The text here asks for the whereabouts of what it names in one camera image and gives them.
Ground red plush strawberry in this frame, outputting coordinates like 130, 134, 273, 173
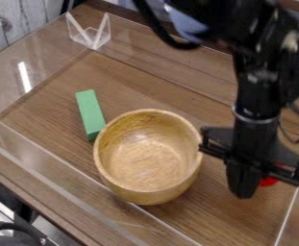
257, 162, 284, 187

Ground black metal bracket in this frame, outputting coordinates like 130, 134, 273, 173
14, 209, 49, 246

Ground green rectangular block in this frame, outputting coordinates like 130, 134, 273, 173
76, 89, 105, 141

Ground wooden bowl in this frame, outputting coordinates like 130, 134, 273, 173
93, 109, 203, 206

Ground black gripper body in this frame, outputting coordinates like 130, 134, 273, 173
197, 125, 299, 187

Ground black cable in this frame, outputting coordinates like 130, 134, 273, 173
0, 220, 46, 246

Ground clear acrylic tray walls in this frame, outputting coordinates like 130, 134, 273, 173
0, 17, 299, 246

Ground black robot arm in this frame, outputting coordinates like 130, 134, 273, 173
132, 0, 299, 199

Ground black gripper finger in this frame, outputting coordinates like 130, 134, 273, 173
225, 160, 261, 199

